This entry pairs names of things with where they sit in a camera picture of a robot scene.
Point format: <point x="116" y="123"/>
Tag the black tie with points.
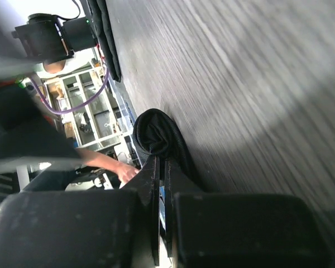
<point x="156" y="134"/>

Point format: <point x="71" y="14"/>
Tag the black placemat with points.
<point x="103" y="29"/>

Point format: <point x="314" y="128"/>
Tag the person's bare hand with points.
<point x="125" y="172"/>

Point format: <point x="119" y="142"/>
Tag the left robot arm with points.
<point x="26" y="136"/>

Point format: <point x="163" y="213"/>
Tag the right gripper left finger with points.
<point x="91" y="228"/>

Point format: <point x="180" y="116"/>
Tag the person's bare forearm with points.
<point x="98" y="160"/>

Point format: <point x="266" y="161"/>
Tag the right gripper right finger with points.
<point x="238" y="230"/>

